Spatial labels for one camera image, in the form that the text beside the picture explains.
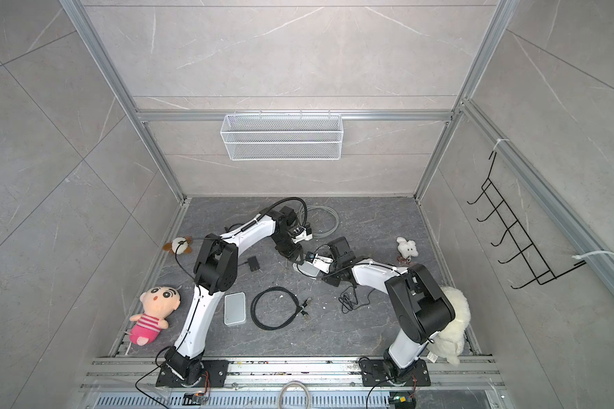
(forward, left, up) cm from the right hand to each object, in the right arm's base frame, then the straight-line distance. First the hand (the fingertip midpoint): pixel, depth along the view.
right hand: (325, 264), depth 96 cm
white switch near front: (-17, +31, +1) cm, 36 cm away
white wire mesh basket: (+42, +16, +29) cm, 53 cm away
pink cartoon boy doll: (-16, +55, +7) cm, 57 cm away
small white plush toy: (+5, -32, +1) cm, 33 cm away
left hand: (+3, +10, 0) cm, 10 cm away
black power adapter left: (+1, +28, 0) cm, 28 cm away
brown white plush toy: (+9, +59, +1) cm, 59 cm away
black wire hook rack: (-21, -49, +31) cm, 62 cm away
